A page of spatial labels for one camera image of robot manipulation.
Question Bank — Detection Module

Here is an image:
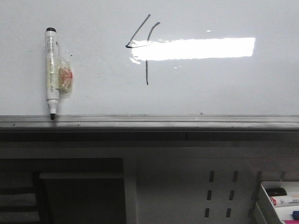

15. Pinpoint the white black-tipped whiteboard marker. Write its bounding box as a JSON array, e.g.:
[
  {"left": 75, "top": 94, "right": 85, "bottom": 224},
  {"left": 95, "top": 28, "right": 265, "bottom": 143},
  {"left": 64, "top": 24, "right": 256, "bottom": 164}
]
[{"left": 45, "top": 28, "right": 73, "bottom": 120}]

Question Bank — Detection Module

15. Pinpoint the white pegboard panel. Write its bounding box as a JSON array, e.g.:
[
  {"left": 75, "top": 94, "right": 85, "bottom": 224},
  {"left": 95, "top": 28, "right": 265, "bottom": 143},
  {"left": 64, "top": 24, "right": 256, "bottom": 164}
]
[{"left": 135, "top": 149, "right": 299, "bottom": 224}]

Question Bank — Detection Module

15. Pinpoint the dark shelf unit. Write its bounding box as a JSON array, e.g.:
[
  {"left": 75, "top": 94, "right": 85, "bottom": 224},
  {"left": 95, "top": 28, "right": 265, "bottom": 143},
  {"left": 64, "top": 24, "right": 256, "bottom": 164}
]
[{"left": 0, "top": 158, "right": 127, "bottom": 224}]

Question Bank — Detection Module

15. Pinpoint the black capped marker in tray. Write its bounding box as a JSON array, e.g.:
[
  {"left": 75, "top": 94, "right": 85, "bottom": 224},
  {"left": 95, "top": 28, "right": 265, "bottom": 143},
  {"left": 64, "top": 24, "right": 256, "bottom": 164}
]
[{"left": 265, "top": 188, "right": 287, "bottom": 196}]

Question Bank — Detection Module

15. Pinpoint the white plastic marker tray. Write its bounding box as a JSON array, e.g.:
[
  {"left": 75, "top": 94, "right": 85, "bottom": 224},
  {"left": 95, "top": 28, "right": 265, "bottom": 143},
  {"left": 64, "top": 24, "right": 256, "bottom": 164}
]
[{"left": 254, "top": 181, "right": 299, "bottom": 224}]

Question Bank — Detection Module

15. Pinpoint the red white marker in tray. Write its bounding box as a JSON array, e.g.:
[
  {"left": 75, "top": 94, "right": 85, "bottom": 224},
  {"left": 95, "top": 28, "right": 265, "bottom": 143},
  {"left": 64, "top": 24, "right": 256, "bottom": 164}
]
[{"left": 270, "top": 195, "right": 299, "bottom": 207}]

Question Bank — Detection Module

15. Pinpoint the pink marker in tray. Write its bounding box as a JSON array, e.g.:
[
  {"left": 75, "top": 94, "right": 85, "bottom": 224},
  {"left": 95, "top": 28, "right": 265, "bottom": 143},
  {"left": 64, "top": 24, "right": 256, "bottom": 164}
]
[{"left": 282, "top": 220, "right": 299, "bottom": 224}]

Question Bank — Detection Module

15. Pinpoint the blue capped marker in tray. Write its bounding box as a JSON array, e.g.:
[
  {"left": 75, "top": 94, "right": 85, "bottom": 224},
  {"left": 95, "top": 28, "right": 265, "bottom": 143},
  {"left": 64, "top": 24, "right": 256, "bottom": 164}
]
[{"left": 292, "top": 210, "right": 299, "bottom": 220}]

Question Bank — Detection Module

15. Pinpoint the white whiteboard with aluminium frame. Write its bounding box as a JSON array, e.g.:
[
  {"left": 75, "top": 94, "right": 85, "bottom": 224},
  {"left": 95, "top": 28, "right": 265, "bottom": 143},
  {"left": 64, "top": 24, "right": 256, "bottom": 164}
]
[{"left": 0, "top": 0, "right": 299, "bottom": 142}]

